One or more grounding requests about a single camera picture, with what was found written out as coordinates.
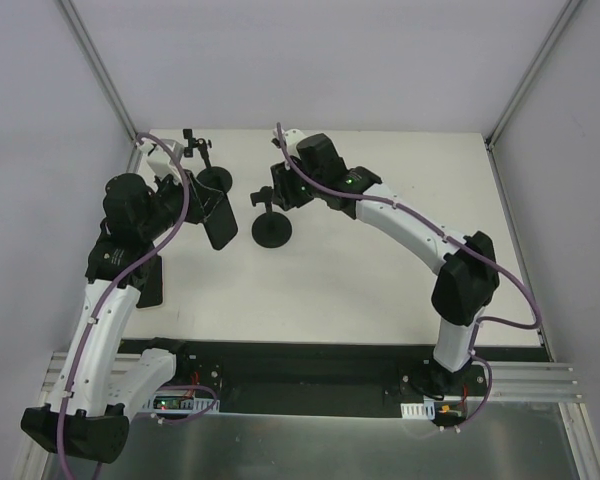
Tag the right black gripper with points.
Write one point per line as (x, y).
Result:
(280, 186)

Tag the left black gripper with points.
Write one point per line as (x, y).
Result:
(198, 201)

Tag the black smartphone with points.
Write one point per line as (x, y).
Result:
(219, 222)

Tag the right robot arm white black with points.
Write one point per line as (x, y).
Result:
(465, 278)

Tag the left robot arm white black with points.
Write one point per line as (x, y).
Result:
(88, 414)

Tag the black phone stand far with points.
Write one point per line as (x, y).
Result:
(207, 160)

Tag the black phone stand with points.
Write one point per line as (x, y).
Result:
(207, 160)
(270, 229)

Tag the black phone stand near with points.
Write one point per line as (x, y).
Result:
(270, 229)

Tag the black phone cream case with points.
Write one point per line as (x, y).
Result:
(152, 287)

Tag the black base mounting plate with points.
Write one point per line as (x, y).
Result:
(324, 380)

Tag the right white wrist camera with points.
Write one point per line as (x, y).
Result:
(292, 137)

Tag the left aluminium frame post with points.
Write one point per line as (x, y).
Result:
(87, 46)

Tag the aluminium frame post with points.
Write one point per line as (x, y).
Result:
(557, 30)
(87, 46)

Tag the right white cable duct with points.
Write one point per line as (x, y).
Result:
(418, 411)

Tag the aluminium rail right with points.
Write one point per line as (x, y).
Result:
(535, 382)

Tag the right aluminium frame post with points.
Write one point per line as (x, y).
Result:
(557, 30)

